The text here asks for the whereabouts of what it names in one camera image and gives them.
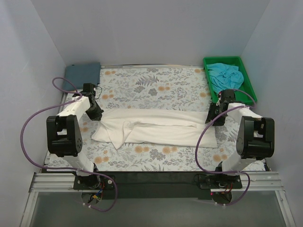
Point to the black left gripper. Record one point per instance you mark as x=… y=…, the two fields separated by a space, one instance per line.
x=96 y=113

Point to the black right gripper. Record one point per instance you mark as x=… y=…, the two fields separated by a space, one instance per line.
x=212 y=116

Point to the white t shirt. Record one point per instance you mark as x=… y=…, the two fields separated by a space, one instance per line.
x=158 y=126

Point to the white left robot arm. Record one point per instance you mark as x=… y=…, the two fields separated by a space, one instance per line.
x=64 y=137

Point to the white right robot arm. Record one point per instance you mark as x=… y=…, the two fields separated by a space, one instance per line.
x=256 y=134

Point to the green plastic bin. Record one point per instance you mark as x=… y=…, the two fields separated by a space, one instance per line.
x=245 y=94

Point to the light blue t shirt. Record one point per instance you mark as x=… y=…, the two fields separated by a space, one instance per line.
x=224 y=76

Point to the folded dark teal t shirt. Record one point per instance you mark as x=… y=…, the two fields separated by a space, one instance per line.
x=78 y=74

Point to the floral table cloth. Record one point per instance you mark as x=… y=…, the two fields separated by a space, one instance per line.
x=184 y=89

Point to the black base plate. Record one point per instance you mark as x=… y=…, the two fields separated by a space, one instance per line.
x=147 y=185

